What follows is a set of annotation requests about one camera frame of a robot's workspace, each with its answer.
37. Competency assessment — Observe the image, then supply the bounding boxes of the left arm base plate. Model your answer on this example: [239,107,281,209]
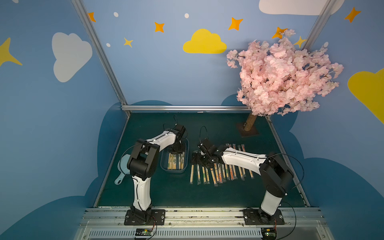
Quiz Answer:
[124,209,166,226]

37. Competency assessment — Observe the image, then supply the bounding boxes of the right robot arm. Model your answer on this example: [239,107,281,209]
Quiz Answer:
[192,139,294,225]

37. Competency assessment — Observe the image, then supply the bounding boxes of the chopsticks green label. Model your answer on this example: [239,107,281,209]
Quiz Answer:
[222,164,227,183]

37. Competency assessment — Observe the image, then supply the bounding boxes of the red striped chopsticks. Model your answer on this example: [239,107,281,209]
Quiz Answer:
[210,168,218,187]

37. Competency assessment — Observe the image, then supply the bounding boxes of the pink blossom artificial tree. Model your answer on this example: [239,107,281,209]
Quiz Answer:
[227,29,344,137]

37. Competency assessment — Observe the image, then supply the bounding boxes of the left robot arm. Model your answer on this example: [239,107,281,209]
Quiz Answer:
[125,124,188,225]

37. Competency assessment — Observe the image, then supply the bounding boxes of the aluminium rail frame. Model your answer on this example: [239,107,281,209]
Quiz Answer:
[75,207,334,240]

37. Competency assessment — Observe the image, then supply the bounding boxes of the chopsticks red print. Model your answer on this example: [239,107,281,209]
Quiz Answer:
[214,164,220,183]

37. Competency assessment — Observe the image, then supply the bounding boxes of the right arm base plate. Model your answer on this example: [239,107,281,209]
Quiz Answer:
[242,208,285,226]

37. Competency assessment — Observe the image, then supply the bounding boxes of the chopsticks green tip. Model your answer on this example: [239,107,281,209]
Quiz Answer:
[205,168,210,184]

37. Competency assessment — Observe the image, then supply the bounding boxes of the chopsticks bundle in box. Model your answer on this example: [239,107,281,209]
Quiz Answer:
[167,152,185,171]

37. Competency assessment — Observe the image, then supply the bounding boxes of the clear plastic storage box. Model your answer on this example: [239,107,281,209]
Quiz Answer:
[160,139,189,174]

